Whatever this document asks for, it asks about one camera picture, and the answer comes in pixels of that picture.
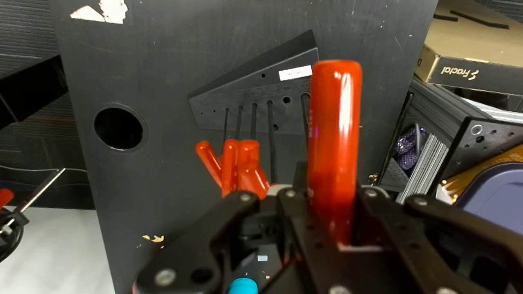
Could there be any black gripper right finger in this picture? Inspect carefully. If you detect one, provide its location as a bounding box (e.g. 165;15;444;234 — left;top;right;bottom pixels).
356;185;523;294

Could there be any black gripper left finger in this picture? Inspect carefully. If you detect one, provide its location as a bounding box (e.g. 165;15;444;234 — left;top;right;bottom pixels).
131;187;350;294

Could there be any purple crumpled object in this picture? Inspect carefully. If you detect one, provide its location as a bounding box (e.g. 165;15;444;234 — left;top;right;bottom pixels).
392;123;431;172

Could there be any blue storage bin lid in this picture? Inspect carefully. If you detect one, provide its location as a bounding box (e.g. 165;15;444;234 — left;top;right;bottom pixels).
456;162;523;238

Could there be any black stand with white label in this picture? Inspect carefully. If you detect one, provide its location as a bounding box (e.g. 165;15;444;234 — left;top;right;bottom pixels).
186;30;322;140

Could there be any black gold Fractal box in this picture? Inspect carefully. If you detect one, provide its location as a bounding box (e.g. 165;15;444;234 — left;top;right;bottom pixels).
413;0;523;99

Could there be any aluminium frame rail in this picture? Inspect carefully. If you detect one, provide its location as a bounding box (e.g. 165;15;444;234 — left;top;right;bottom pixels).
379;133;453;207

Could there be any orange handled bar clamp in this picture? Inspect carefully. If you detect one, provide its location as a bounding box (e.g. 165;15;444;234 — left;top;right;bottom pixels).
0;166;68;265

